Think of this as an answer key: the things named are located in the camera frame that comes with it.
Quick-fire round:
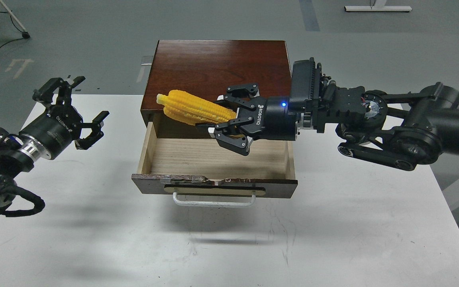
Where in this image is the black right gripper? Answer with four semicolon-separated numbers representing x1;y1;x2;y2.
196;83;297;156

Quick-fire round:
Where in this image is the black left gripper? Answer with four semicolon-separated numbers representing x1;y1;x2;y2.
19;76;110;161

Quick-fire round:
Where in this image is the yellow corn cob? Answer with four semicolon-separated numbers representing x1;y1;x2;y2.
156;90;237;126

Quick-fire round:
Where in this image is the wooden drawer with white handle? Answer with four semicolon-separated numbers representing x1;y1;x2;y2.
131;119;298;199

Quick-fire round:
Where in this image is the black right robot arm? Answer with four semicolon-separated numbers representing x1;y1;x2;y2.
196;58;459;171

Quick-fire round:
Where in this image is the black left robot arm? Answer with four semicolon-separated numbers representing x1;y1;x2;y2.
0;76;109;217

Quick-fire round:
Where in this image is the dark wooden cabinet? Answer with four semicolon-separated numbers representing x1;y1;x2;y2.
141;40;291;138

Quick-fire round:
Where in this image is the white stand with caster wheels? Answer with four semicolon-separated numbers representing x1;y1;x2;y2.
0;0;31;39

